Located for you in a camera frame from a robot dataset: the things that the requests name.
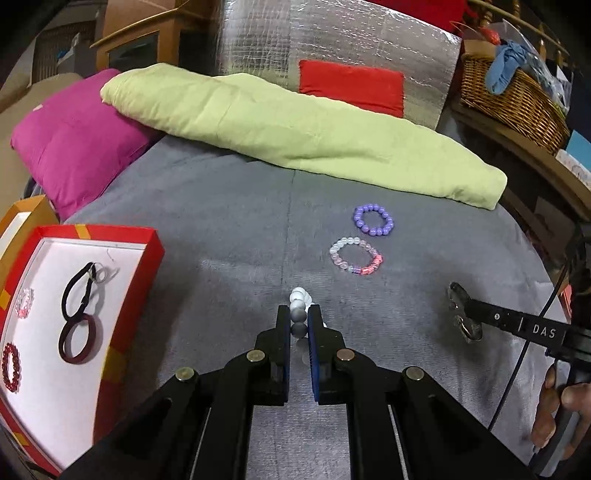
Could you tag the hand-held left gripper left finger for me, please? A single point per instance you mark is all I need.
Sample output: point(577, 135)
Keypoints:
point(282, 332)

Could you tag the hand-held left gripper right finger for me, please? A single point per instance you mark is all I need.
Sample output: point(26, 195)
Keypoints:
point(315, 350)

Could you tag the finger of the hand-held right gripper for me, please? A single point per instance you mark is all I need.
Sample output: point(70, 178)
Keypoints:
point(508, 321)

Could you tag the red jewelry box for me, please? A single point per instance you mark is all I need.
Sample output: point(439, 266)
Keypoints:
point(147, 258)

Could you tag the maroon bangle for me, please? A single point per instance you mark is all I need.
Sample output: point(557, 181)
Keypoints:
point(93, 341)

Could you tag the person's right hand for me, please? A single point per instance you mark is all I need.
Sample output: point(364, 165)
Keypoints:
point(545, 415)

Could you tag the grey bed cover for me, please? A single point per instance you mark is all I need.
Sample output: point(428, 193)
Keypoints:
point(231, 221)

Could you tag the wooden shelf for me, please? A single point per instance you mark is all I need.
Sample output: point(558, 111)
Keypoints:
point(531, 157)

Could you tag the teal paper box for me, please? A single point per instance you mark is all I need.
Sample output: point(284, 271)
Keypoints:
point(579, 145)

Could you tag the light green pillow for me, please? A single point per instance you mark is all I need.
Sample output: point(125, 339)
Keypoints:
point(277, 124)

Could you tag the wicker basket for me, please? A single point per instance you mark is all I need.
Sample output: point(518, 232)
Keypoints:
point(521, 110)

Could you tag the blue cloth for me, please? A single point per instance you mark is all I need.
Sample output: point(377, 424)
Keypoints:
point(505, 69)

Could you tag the red cushion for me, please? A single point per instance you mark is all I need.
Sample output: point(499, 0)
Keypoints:
point(351, 87)

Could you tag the clear plastic bag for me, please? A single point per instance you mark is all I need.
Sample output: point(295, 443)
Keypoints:
point(545, 60)

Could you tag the cardboard box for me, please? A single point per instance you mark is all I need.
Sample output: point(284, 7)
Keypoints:
point(480, 48)

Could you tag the orange box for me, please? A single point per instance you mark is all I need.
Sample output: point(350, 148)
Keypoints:
point(37, 207)

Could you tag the pink pillow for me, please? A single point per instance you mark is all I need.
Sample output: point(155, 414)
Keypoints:
point(74, 138)

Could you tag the wooden railing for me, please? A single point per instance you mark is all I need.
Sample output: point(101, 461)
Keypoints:
point(521, 18)

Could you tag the red cloth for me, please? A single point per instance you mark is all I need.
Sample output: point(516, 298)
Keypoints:
point(429, 11)

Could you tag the wooden cabinet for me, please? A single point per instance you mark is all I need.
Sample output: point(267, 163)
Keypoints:
point(134, 18)

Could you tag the brown lattice cabinet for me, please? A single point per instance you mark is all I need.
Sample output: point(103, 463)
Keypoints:
point(55, 46)

